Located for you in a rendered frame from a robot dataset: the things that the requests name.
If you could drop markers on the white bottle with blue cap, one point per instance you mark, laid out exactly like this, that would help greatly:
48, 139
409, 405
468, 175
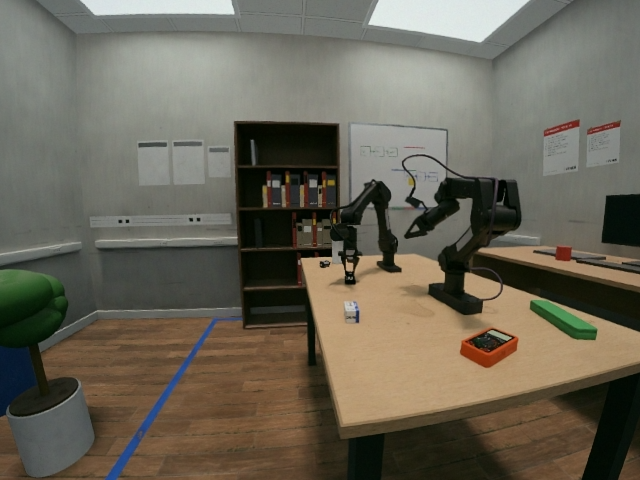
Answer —
336, 246

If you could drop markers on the green flat bar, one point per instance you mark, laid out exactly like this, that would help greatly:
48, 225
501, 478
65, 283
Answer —
565, 321

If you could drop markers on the small white and blue box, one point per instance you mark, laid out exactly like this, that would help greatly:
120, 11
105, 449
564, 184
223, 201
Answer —
351, 312

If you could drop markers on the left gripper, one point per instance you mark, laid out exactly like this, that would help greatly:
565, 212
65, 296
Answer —
433, 216

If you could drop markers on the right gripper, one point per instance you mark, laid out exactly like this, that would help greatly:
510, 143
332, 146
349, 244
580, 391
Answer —
349, 251

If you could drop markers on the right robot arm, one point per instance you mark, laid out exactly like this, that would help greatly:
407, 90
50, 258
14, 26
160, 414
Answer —
352, 216

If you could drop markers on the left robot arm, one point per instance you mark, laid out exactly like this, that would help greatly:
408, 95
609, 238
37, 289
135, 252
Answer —
507, 218

